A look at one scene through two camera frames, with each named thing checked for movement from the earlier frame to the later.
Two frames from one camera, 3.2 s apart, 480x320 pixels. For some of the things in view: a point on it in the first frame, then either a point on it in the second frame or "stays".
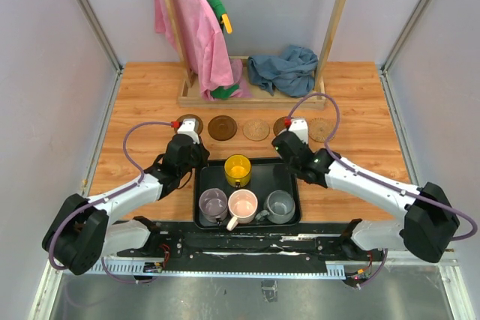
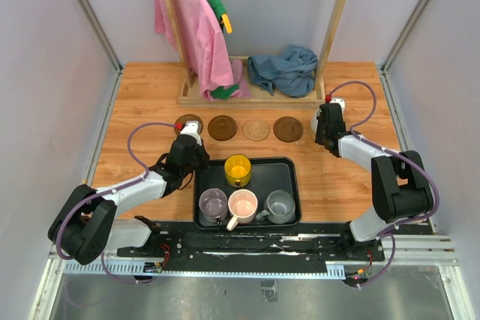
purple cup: x=214 y=205 stays
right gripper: x=286 y=163 -> x=318 y=137
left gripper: x=204 y=154 stays
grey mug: x=280 y=207 stays
